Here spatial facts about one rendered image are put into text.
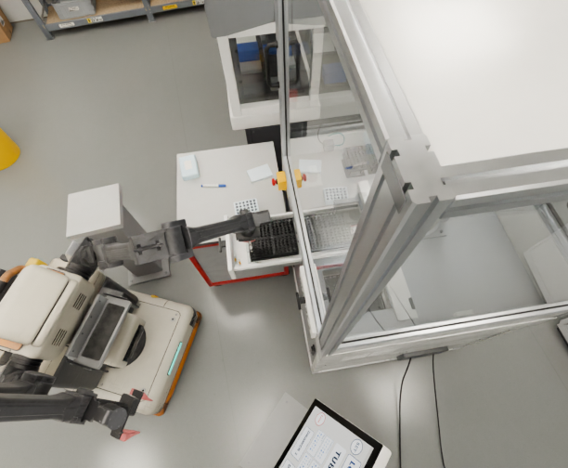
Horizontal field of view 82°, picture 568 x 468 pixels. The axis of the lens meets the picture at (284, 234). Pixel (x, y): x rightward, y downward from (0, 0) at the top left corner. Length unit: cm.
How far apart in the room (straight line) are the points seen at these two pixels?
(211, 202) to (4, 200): 220
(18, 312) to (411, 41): 112
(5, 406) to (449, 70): 99
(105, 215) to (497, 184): 186
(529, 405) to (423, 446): 70
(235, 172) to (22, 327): 123
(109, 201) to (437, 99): 182
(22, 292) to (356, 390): 180
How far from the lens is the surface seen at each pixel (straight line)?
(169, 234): 90
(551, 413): 271
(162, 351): 211
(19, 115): 432
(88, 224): 201
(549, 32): 63
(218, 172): 193
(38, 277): 118
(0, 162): 381
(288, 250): 147
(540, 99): 51
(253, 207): 172
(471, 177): 36
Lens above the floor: 224
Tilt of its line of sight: 62 degrees down
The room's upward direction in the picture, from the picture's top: 3 degrees counter-clockwise
